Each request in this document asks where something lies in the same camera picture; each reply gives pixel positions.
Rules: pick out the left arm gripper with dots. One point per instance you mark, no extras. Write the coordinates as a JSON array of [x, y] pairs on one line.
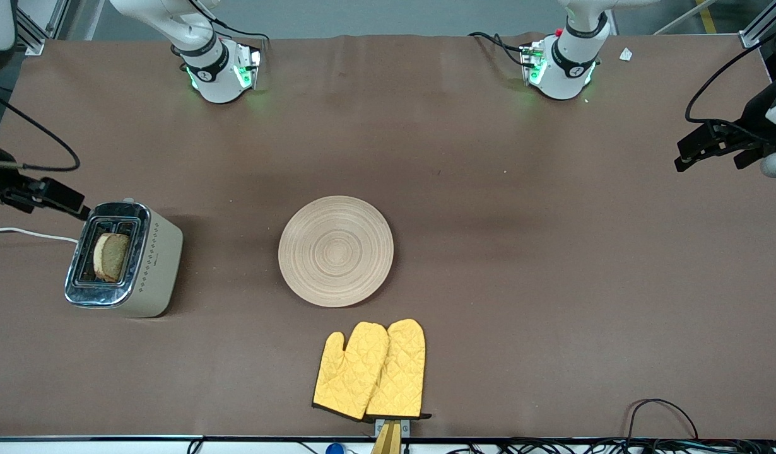
[[752, 119]]

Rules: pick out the brown bread slice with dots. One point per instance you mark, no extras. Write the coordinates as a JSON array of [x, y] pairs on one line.
[[112, 257]]

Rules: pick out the round wooden plate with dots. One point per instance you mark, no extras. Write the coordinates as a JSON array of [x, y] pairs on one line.
[[335, 252]]

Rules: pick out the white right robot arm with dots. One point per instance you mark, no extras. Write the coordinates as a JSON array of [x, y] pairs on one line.
[[217, 75]]

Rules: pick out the beige chrome toaster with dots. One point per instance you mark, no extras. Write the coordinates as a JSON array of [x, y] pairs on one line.
[[154, 265]]

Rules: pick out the small white paper scrap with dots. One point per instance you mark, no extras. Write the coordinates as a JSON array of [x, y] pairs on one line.
[[626, 54]]

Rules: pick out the brown table cover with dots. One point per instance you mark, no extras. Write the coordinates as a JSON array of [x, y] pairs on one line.
[[426, 126]]

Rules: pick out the yellow quilted oven mitt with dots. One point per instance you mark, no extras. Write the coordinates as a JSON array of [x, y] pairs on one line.
[[350, 372], [404, 372]]

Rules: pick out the blue round cap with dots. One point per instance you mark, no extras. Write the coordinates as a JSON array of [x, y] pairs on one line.
[[334, 449]]

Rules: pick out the aluminium frame profile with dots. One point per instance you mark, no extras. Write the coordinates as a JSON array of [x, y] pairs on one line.
[[763, 19], [58, 19]]

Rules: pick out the white table edge rail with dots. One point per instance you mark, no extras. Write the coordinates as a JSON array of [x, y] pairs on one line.
[[110, 448]]

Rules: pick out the metal bracket with wooden sticks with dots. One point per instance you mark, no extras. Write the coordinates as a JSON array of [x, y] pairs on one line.
[[388, 438]]

